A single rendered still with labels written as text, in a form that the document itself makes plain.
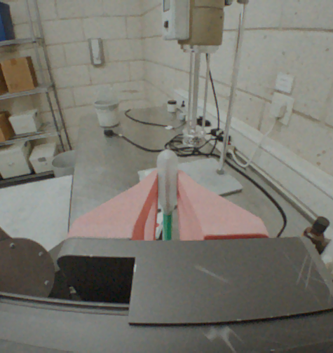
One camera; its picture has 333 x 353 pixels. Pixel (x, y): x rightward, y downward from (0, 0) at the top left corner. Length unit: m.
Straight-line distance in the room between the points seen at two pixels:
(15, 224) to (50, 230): 0.11
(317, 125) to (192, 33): 0.41
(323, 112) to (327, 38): 0.18
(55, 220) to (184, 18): 0.57
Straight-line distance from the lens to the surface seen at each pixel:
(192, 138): 0.55
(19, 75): 2.25
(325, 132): 0.64
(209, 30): 0.49
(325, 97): 0.64
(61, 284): 0.23
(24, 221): 0.66
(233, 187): 0.65
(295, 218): 0.63
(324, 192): 0.62
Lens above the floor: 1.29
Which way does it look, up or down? 36 degrees down
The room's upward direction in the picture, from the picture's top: 1 degrees counter-clockwise
